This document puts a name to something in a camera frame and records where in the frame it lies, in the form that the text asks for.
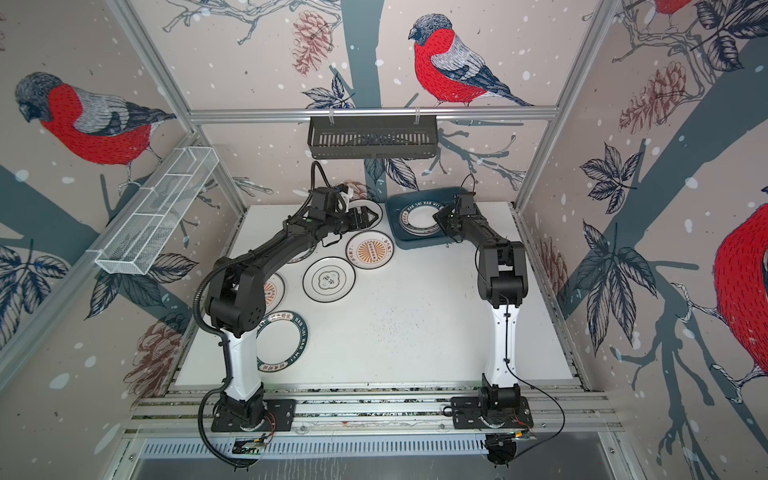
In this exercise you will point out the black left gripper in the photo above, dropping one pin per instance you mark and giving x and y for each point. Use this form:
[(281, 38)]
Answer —
[(363, 218)]

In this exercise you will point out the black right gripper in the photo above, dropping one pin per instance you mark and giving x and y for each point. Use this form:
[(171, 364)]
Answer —
[(444, 216)]

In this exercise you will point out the green ring plate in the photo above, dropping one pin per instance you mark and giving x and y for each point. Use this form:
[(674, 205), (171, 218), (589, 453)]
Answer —
[(417, 218), (281, 340), (302, 256)]

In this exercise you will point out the white plate black flower outline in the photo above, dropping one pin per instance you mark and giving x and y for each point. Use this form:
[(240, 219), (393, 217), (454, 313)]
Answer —
[(371, 204)]

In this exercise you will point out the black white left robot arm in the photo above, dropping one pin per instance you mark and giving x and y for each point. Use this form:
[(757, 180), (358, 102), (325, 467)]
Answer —
[(230, 302)]

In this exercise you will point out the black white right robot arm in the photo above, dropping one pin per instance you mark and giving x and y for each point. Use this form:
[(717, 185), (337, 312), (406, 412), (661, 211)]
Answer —
[(502, 281)]

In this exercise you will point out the teal plastic bin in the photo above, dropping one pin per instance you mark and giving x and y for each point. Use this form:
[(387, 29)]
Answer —
[(395, 204)]

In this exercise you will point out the orange sunburst plate back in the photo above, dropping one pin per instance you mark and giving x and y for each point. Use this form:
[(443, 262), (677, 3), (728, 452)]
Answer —
[(369, 250)]

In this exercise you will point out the orange sunburst plate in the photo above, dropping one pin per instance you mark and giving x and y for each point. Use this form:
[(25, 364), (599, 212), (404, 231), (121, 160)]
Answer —
[(369, 250), (274, 291)]

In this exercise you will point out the orange sunburst plate left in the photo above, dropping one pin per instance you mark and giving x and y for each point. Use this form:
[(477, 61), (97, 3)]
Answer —
[(274, 291)]

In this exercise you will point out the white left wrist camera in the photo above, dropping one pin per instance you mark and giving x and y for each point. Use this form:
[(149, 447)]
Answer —
[(346, 193)]

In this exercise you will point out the black hanging wire basket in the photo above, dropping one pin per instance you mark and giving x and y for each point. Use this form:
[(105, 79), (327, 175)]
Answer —
[(373, 137)]

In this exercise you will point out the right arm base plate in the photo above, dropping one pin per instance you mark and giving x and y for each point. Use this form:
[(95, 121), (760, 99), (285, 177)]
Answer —
[(467, 413)]

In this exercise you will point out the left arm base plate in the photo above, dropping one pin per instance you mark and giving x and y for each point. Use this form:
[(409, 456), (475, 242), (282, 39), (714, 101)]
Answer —
[(261, 415)]

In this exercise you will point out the aluminium front rail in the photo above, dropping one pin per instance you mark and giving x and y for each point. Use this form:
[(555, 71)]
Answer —
[(384, 411)]

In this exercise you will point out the white mesh wall shelf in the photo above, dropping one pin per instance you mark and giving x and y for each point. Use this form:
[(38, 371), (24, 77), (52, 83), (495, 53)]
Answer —
[(143, 235)]

